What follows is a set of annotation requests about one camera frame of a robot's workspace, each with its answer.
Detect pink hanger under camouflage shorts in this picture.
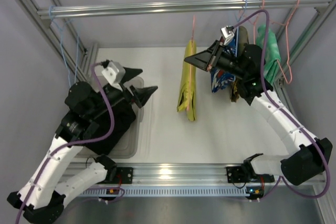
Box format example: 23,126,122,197
238,0,265,45

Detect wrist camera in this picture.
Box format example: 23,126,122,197
220,26,235,46
101,60,125,91

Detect clear plastic bin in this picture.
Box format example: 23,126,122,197
76,76,144,160

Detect blue patterned shorts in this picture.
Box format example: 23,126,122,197
211,34,237,93

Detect light blue wire hanger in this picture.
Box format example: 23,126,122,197
48,5,81,87

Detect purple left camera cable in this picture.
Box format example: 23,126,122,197
14,61,125,224

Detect aluminium hanging rail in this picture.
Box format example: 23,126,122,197
37,0,333,20

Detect camouflage shorts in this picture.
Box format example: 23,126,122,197
230,26,249,102

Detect pink hanger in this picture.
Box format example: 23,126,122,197
186,15,196,113
238,0,265,45
271,0,300,84

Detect aluminium corner bracket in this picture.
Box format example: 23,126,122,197
278,78,286,88

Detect front aluminium rail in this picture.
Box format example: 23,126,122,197
62,163,326,186

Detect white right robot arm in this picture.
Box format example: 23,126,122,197
184,40,332,186

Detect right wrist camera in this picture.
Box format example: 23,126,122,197
220,26,235,46

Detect black trousers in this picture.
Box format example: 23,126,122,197
85,100,136,155

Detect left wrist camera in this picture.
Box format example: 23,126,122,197
101,60,125,91

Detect yellow-green trousers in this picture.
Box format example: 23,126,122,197
176,39,196,122

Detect slotted cable duct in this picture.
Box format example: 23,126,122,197
79,185,261,197

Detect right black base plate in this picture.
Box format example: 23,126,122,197
226,165,275,184

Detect pink hanger under green trousers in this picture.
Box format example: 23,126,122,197
271,0,300,84

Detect green tie-dye trousers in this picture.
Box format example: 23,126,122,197
256,24,281,84

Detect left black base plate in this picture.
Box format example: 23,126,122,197
110,167,133,185

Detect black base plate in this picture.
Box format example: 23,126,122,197
110,167,133,185
226,165,275,184

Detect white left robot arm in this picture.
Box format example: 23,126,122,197
7,67,157,223

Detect blue hanger under patterned shorts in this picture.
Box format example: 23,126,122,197
229,0,248,57

